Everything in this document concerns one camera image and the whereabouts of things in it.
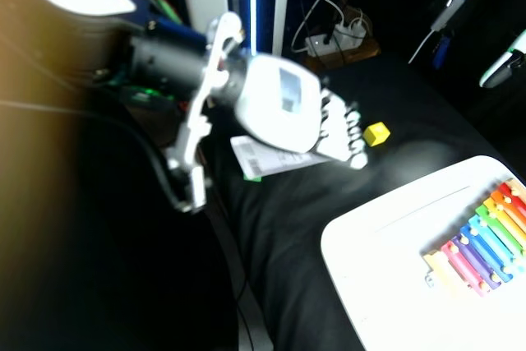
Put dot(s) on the black table cloth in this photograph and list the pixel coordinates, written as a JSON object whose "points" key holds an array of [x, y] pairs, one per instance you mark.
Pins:
{"points": [[296, 223]]}

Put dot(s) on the yellow cube block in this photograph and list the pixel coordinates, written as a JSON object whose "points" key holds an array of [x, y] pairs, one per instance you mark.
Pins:
{"points": [[376, 134]]}

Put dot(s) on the white tray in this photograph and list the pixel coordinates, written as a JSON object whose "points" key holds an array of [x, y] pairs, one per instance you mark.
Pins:
{"points": [[378, 285]]}

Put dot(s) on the white power strip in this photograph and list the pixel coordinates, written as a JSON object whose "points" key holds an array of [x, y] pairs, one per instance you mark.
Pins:
{"points": [[349, 32]]}

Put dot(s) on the wooden board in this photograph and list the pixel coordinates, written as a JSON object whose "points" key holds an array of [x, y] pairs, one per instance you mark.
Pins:
{"points": [[366, 53]]}

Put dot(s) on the green block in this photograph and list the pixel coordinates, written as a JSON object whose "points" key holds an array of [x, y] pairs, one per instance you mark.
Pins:
{"points": [[251, 178]]}

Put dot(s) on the rainbow wooden hand piano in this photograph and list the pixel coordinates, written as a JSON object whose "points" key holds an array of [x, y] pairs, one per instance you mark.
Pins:
{"points": [[476, 244]]}

